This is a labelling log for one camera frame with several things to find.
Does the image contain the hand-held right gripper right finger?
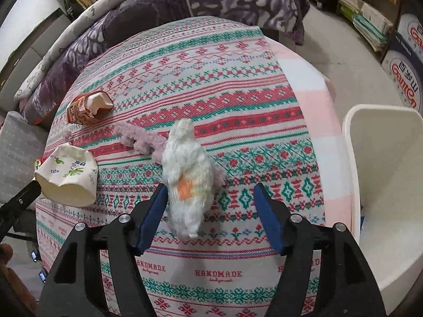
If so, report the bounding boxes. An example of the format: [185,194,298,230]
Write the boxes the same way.
[253,183,387,317]

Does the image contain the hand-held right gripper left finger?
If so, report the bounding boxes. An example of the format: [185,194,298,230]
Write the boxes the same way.
[38,183,170,317]

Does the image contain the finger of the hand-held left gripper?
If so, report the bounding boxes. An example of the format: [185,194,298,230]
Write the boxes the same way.
[0,180,43,242]

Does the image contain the white printed paper cup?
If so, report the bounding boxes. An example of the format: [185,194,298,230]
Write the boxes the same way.
[34,143,99,207]

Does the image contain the white tissue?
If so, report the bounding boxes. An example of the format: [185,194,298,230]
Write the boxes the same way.
[160,118,217,239]

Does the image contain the white plastic bin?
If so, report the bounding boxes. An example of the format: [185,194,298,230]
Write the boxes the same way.
[341,104,423,306]

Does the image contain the person's left forearm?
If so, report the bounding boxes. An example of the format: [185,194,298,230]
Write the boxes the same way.
[0,244,38,317]

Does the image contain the grey dotted cushion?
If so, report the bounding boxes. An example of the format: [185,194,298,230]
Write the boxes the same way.
[0,110,51,212]

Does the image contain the patterned woven tablecloth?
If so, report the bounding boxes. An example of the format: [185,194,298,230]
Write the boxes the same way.
[35,16,328,317]

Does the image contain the grey padded headboard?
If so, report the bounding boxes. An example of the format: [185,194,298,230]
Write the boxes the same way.
[0,7,72,97]

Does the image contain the pink checked cloth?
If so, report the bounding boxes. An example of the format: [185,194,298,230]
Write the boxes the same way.
[260,35,353,236]

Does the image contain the black bag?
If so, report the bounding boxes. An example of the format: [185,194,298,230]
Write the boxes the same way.
[62,5,84,21]

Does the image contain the stack of books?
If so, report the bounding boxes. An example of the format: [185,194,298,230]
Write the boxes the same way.
[335,0,394,54]

